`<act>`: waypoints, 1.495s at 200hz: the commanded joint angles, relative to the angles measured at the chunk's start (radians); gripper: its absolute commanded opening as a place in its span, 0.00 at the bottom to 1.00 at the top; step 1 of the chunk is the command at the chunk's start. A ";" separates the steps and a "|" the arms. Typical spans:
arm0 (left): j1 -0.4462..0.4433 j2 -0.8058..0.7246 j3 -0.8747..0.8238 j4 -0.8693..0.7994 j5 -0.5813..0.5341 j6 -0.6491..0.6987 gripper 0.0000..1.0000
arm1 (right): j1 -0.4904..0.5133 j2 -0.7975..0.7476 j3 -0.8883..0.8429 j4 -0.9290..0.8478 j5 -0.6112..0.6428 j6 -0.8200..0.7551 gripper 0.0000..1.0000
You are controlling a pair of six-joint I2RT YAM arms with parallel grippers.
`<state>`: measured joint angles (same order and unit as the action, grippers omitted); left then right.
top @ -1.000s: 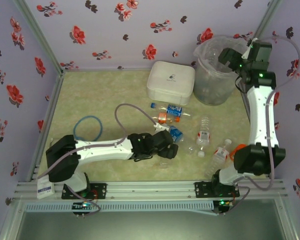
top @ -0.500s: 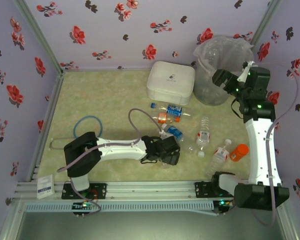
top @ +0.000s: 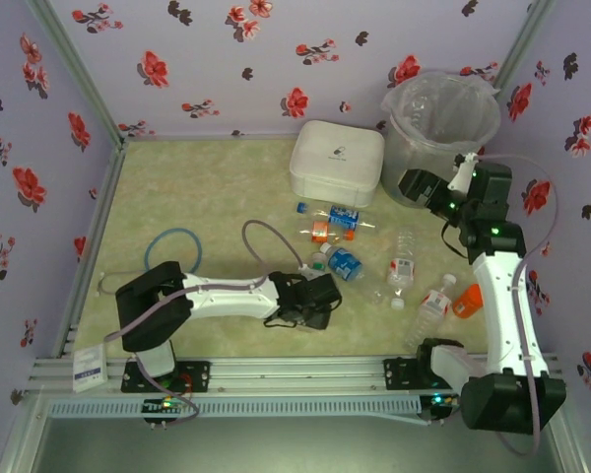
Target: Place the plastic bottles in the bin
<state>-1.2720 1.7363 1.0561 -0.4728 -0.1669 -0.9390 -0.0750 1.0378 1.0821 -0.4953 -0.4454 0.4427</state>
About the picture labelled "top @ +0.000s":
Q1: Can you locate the blue label bottle white cap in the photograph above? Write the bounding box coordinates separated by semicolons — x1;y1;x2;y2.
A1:
321;241;364;283

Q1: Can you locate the orange plastic bottle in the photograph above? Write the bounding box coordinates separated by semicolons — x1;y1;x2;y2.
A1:
451;284;485;316

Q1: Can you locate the small bottle orange label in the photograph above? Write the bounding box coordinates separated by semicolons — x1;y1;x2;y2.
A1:
297;220;357;245

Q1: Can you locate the clear bottle blue cap label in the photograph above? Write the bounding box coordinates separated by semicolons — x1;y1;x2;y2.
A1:
295;200;377;233

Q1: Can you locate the tall clear bottle red label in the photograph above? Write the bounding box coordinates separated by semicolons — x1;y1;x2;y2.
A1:
384;227;421;311

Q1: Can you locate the white square lidded box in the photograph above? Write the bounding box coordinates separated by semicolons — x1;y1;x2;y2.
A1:
289;119;386;207

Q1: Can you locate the clear bottle white cap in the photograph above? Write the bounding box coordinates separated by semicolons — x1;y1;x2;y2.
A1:
404;273;458;349

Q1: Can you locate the grey metal panel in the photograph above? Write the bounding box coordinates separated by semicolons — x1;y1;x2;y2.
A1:
0;416;591;473

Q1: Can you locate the small circuit board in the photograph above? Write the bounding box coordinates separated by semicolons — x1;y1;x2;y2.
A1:
141;395;189;423
421;391;462;423

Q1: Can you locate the thin black cable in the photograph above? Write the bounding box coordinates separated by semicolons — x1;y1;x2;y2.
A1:
440;219;470;260

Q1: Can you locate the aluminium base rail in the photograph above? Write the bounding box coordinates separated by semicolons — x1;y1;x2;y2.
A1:
27;353;565;395

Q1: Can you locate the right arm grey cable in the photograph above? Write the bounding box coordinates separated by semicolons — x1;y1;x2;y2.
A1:
480;153;560;457

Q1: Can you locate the white slotted cable duct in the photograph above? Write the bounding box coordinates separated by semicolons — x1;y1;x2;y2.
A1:
46;396;423;421

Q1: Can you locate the blue ring hose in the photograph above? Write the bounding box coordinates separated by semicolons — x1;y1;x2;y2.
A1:
144;227;203;277

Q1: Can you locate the grey base cable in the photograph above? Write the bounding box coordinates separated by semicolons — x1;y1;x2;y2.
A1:
132;357;201;428

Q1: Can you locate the aluminium corner post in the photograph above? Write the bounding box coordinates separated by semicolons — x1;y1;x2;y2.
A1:
492;0;558;88
27;0;128;144

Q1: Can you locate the aluminium side rail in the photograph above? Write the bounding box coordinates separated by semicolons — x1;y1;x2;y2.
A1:
53;140;128;359

